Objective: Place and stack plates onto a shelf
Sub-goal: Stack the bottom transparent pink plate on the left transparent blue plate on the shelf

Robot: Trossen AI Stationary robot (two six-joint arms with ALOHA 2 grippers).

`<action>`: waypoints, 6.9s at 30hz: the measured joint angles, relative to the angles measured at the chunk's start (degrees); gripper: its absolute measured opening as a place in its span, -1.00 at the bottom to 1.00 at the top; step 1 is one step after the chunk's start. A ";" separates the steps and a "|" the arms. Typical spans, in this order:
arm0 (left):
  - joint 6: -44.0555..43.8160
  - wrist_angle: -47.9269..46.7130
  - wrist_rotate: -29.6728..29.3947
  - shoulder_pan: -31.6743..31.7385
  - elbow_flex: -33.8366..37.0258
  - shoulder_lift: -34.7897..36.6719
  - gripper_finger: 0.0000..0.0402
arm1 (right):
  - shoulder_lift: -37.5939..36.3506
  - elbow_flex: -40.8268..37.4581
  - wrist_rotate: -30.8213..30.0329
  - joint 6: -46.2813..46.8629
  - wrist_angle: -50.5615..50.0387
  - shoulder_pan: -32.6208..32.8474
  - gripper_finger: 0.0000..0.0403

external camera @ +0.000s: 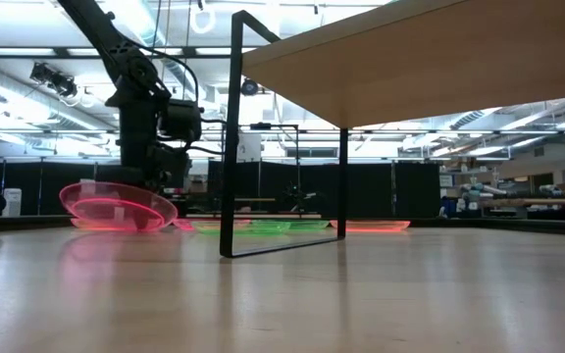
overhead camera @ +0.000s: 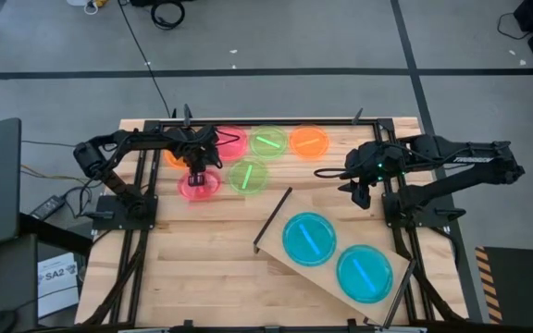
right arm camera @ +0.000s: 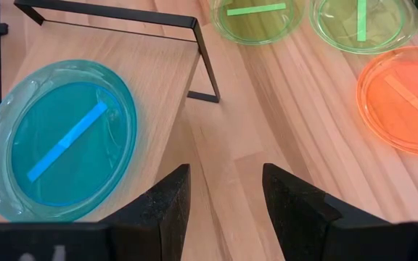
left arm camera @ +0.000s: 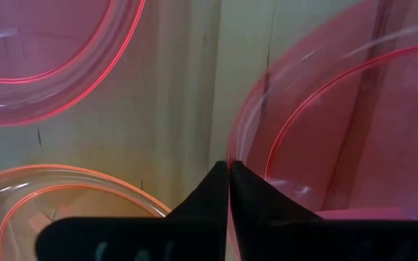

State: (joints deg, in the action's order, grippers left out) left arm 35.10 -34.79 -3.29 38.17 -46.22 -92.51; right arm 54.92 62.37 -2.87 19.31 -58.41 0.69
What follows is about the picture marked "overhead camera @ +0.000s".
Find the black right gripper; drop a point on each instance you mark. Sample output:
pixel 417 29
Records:
pixel 368 162

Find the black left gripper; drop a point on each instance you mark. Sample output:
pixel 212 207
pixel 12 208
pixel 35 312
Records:
pixel 197 148

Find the pink translucent plate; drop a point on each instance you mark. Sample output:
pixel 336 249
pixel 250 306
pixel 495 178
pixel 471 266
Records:
pixel 234 149
pixel 212 187

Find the orange translucent plate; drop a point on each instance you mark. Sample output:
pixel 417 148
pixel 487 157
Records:
pixel 301 150
pixel 174 161

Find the teal translucent plate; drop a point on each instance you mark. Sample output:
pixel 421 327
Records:
pixel 322 231
pixel 377 263

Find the green translucent plate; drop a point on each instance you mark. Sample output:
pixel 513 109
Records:
pixel 259 150
pixel 257 182

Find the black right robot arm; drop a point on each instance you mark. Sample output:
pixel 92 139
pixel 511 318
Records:
pixel 470 159

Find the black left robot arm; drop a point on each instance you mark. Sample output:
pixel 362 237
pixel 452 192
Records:
pixel 123 139

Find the wooden shelf with black legs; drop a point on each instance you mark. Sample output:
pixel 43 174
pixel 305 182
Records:
pixel 271 231

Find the black power brick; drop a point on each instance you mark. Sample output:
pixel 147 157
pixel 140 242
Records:
pixel 48 207

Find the white printed box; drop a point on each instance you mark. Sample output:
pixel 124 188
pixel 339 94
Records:
pixel 57 282

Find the black hazard-striped platform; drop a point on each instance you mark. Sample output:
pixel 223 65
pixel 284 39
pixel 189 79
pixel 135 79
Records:
pixel 521 287

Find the black aluminium table frame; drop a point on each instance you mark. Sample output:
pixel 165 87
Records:
pixel 303 122

